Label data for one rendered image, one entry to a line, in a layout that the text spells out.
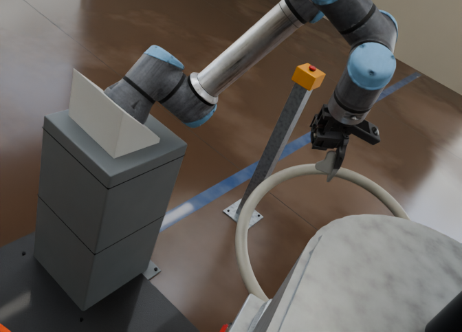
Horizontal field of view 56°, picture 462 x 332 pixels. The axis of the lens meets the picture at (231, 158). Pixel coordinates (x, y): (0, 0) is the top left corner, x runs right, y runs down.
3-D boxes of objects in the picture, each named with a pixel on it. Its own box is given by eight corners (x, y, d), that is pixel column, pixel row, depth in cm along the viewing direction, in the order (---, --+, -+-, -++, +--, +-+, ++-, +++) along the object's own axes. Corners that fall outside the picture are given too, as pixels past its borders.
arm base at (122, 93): (95, 86, 158) (113, 65, 159) (115, 100, 177) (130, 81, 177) (133, 118, 155) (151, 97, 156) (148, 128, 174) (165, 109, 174)
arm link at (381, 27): (380, -8, 94) (370, 27, 87) (408, 31, 99) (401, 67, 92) (344, 13, 101) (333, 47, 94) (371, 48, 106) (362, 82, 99)
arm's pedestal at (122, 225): (16, 254, 211) (23, 110, 163) (101, 213, 248) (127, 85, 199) (80, 328, 193) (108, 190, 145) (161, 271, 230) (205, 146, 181)
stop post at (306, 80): (262, 217, 289) (336, 75, 226) (245, 231, 274) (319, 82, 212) (240, 199, 296) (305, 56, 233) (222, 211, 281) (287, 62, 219)
